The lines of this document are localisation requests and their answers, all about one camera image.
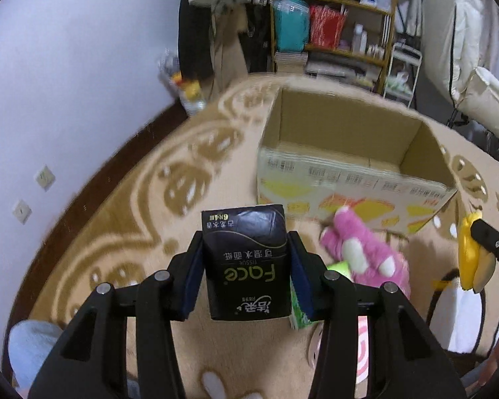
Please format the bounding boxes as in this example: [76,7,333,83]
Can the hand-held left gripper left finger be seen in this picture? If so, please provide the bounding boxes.
[27,230,205,399]

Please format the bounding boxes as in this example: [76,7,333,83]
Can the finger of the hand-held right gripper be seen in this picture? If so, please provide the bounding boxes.
[470,218,499,274]

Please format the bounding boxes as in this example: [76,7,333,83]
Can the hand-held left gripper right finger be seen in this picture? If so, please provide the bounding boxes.
[288,230,467,399]

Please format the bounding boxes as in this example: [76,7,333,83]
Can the yellow plush toy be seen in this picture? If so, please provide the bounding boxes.
[458,210,496,293]

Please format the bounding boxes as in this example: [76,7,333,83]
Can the black tissue pack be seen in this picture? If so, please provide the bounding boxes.
[201,204,293,322]

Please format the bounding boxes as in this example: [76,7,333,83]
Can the printed cardboard box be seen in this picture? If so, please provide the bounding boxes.
[256,85,459,236]

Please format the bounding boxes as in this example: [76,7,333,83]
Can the green tissue pack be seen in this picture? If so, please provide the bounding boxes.
[290,259,351,330]

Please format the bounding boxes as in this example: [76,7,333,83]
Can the pink plush toy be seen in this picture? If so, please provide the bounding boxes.
[319,205,411,300]

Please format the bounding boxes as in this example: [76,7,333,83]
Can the beige patterned rug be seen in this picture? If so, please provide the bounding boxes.
[8,72,499,399]

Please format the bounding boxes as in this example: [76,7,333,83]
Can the pink and white striped item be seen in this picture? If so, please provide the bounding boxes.
[357,315,369,385]

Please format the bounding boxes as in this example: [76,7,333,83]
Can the white folding chair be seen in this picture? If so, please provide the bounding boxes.
[451,66,499,150]

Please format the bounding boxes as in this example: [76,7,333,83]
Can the grey cloth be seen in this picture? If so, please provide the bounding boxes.
[7,320,68,390]

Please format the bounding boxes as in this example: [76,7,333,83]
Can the clear plastic bag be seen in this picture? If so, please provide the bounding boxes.
[157,49,209,116]

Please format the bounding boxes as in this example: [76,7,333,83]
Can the white metal cart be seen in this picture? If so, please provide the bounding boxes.
[384,43,423,109]

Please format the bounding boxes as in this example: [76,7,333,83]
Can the white hanging jacket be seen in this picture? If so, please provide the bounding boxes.
[419,0,499,105]

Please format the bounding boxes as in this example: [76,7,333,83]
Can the beige hanging pants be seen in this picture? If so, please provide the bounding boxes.
[210,3,251,93]

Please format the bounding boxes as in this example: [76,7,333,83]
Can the wooden shelf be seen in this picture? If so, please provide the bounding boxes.
[268,0,399,97]

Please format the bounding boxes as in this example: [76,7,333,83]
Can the black hanging clothes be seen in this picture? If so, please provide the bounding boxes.
[178,0,215,80]

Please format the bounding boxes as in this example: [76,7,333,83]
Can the teal bag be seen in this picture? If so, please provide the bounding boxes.
[273,0,311,53]

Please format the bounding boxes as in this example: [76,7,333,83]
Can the red packets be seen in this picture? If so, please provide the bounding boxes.
[308,4,347,50]

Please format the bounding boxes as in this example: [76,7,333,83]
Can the wall socket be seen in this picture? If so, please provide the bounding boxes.
[12,199,32,224]
[35,165,56,192]

